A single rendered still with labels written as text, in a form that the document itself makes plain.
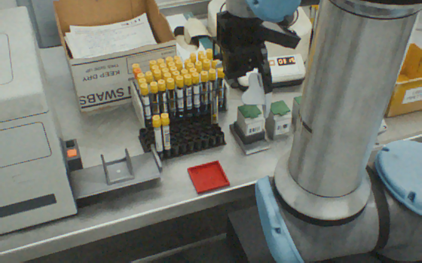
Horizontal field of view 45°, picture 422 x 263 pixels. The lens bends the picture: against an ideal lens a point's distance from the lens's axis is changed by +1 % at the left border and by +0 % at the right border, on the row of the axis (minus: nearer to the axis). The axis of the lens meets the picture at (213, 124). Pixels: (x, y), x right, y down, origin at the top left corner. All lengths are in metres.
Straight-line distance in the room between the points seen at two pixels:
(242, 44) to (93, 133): 0.41
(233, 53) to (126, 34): 0.49
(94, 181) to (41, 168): 0.13
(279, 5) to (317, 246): 0.33
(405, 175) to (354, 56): 0.26
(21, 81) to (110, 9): 0.62
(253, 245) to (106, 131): 0.47
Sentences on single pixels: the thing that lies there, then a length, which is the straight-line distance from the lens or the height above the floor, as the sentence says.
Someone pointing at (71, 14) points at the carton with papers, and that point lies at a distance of 1.39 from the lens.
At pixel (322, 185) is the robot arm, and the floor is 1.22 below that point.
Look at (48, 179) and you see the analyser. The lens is 0.92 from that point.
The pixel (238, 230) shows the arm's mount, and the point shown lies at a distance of 0.86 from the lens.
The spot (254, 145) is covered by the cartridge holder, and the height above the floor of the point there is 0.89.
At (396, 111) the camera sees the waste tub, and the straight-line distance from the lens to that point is 1.23.
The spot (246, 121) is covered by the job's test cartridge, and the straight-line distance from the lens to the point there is 1.05.
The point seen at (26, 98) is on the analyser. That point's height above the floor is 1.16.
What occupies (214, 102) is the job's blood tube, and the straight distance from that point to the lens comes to 1.06.
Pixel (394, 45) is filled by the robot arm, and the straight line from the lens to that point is 0.46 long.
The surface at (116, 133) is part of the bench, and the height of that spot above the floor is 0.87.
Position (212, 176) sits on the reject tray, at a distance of 1.03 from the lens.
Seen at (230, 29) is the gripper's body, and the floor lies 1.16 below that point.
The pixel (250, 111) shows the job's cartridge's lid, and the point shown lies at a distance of 1.06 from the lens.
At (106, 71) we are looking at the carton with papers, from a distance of 1.16.
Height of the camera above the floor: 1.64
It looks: 42 degrees down
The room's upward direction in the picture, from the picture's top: straight up
